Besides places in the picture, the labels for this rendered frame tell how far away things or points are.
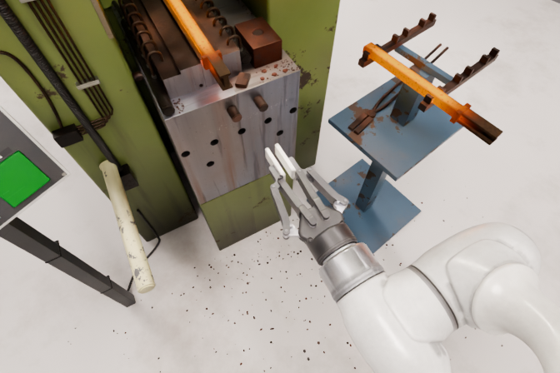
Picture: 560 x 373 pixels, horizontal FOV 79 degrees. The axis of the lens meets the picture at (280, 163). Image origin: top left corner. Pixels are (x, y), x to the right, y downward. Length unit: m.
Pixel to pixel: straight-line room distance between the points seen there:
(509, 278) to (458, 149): 1.66
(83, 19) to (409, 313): 0.85
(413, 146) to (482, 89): 1.44
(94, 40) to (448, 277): 0.86
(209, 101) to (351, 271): 0.55
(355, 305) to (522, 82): 2.37
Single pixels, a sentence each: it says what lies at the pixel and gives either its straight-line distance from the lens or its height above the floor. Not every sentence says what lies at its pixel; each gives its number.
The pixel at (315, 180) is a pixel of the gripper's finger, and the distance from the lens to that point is 0.62.
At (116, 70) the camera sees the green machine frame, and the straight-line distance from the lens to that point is 1.01.
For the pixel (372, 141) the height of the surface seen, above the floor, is 0.67.
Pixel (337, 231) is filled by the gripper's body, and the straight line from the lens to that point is 0.55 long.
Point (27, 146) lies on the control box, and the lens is 0.78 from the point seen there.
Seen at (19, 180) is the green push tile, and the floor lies 1.01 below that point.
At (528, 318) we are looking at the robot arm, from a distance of 0.51.
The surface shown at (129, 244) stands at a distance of 1.04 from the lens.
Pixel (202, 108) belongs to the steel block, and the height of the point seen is 0.91.
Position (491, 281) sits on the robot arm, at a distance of 0.52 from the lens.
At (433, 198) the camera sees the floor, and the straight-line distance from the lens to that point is 1.91.
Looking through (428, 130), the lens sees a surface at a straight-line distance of 1.23.
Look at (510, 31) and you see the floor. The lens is 3.17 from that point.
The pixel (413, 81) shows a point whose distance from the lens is 0.95.
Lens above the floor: 1.54
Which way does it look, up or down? 56 degrees down
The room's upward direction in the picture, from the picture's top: straight up
